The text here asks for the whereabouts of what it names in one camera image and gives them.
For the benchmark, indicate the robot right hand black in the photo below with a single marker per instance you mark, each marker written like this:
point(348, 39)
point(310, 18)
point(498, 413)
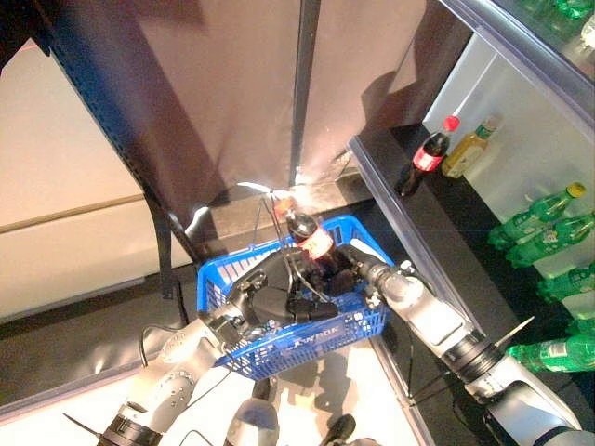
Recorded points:
point(346, 274)

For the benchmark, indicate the robot left hand black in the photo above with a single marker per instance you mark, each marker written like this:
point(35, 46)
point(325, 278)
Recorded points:
point(274, 297)

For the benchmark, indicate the Coca-Cola bottle red label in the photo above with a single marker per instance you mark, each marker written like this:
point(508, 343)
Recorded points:
point(425, 158)
point(316, 239)

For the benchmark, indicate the blue plastic shopping basket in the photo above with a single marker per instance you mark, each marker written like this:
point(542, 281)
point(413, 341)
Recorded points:
point(302, 344)

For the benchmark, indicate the robot right arm silver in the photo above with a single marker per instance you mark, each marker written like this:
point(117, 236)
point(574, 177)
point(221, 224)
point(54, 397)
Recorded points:
point(441, 316)

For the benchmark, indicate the robot left arm silver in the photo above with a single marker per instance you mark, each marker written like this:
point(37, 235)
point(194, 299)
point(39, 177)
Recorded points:
point(186, 362)

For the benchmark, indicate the green plastic drink bottle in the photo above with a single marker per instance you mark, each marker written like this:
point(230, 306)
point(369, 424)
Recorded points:
point(572, 7)

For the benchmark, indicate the dark granite plinth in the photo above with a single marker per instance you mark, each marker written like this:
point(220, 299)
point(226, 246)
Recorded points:
point(241, 218)

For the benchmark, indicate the yellow tea bottle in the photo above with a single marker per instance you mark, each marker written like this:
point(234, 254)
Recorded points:
point(469, 151)

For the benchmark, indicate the green Sprite bottle yellow cap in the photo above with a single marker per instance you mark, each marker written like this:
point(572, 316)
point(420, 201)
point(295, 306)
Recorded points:
point(572, 281)
point(530, 218)
point(558, 353)
point(553, 239)
point(583, 327)

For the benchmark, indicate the white panel board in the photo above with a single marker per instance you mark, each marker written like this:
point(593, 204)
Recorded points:
point(56, 162)

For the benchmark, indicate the dark metal wall strip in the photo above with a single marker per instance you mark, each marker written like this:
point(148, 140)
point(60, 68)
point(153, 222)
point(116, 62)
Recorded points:
point(304, 93)

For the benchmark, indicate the dark perforated upright post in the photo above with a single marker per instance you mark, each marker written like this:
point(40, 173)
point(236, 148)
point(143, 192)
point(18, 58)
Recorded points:
point(121, 153)

